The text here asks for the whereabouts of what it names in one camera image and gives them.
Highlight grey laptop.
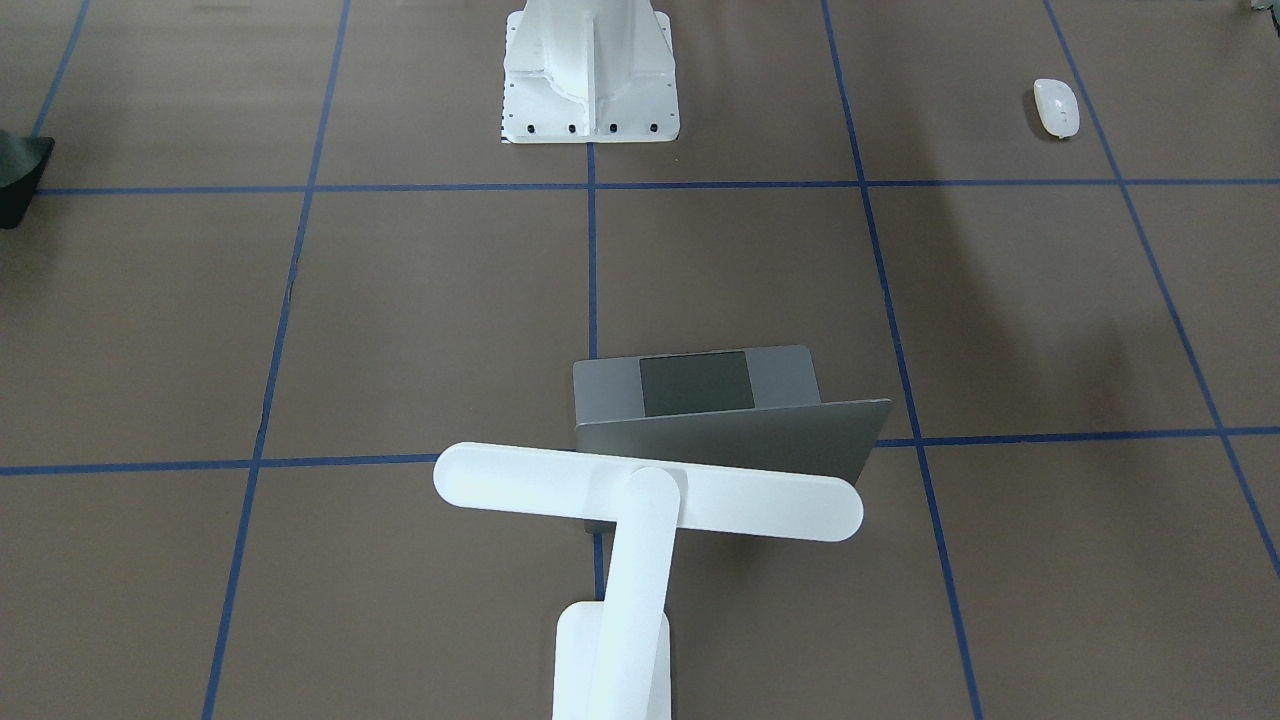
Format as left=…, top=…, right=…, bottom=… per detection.
left=572, top=345, right=893, bottom=484

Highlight black mouse pad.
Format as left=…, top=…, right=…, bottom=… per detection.
left=1, top=129, right=55, bottom=231

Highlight white desk lamp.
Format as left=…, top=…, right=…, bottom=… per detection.
left=433, top=442, right=864, bottom=719

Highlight white computer mouse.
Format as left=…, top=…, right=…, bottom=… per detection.
left=1032, top=78, right=1082, bottom=140

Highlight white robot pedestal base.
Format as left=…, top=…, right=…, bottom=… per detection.
left=500, top=1, right=681, bottom=143

